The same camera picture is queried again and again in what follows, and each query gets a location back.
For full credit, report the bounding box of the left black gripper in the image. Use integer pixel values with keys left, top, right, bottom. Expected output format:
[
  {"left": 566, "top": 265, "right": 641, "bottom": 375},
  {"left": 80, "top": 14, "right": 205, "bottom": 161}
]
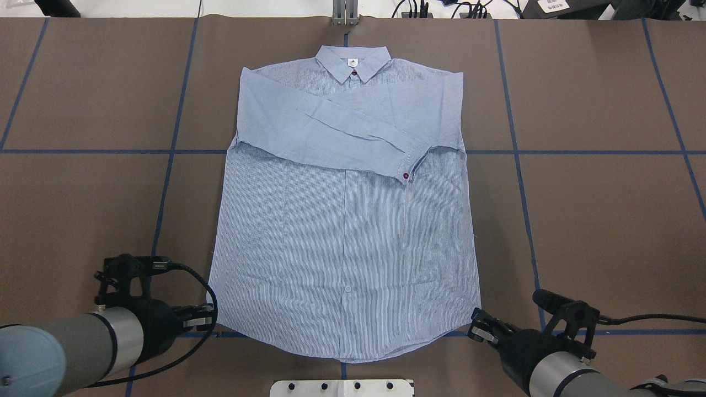
[{"left": 132, "top": 297, "right": 214, "bottom": 353}]

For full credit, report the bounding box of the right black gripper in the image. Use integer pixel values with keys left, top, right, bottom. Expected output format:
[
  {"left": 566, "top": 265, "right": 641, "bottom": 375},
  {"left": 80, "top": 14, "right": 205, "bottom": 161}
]
[{"left": 467, "top": 308, "right": 552, "bottom": 381}]

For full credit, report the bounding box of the light blue striped shirt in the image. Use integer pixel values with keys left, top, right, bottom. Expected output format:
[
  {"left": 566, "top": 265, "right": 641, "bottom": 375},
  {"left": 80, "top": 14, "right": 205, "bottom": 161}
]
[{"left": 209, "top": 46, "right": 481, "bottom": 363}]

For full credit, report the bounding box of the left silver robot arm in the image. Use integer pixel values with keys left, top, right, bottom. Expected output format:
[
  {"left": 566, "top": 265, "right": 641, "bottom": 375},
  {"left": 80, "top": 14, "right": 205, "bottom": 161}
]
[{"left": 1, "top": 300, "right": 217, "bottom": 396}]

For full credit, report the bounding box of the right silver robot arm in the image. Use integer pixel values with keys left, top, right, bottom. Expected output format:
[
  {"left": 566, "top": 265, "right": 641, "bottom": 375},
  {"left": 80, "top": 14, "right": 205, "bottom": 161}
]
[{"left": 467, "top": 308, "right": 704, "bottom": 396}]

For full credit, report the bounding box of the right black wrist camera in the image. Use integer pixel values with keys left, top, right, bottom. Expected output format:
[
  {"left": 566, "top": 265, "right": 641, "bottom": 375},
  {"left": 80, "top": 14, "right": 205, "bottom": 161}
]
[{"left": 532, "top": 289, "right": 611, "bottom": 360}]

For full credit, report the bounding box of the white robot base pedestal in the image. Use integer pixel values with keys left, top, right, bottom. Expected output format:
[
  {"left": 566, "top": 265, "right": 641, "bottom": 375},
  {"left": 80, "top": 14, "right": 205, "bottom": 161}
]
[{"left": 269, "top": 379, "right": 415, "bottom": 396}]

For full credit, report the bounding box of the aluminium frame post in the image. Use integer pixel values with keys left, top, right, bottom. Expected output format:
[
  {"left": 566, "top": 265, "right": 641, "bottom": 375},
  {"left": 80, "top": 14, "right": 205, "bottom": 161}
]
[{"left": 332, "top": 0, "right": 360, "bottom": 26}]

